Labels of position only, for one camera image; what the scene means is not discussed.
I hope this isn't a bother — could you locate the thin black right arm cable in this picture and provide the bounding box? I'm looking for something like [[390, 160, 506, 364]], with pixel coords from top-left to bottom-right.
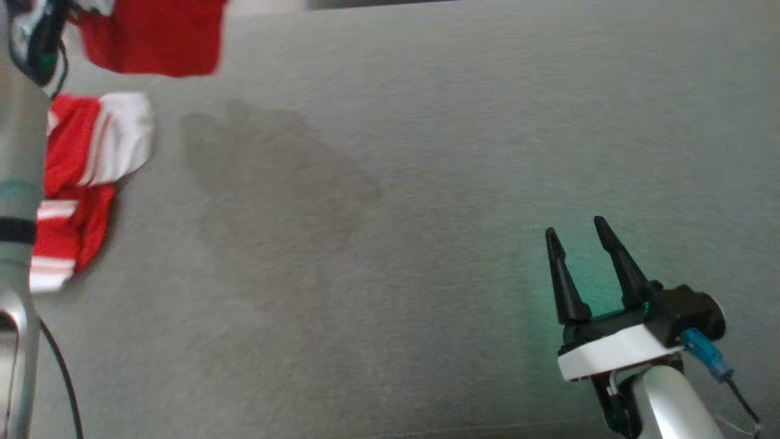
[[725, 373, 762, 438]]

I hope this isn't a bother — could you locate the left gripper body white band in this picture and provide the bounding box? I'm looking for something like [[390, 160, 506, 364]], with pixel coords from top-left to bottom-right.
[[9, 0, 68, 86]]

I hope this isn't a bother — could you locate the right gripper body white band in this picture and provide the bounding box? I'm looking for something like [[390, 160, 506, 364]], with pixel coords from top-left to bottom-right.
[[558, 305, 683, 383]]

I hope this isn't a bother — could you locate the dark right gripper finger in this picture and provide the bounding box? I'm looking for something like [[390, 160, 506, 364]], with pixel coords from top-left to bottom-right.
[[593, 216, 662, 309], [545, 227, 592, 325]]

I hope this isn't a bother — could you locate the plain red garment white trim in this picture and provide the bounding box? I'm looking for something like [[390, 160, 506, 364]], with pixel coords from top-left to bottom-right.
[[74, 0, 227, 78]]

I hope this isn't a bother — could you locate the red jersey white striped trim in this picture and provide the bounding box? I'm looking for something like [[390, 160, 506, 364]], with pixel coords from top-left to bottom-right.
[[29, 91, 154, 293]]

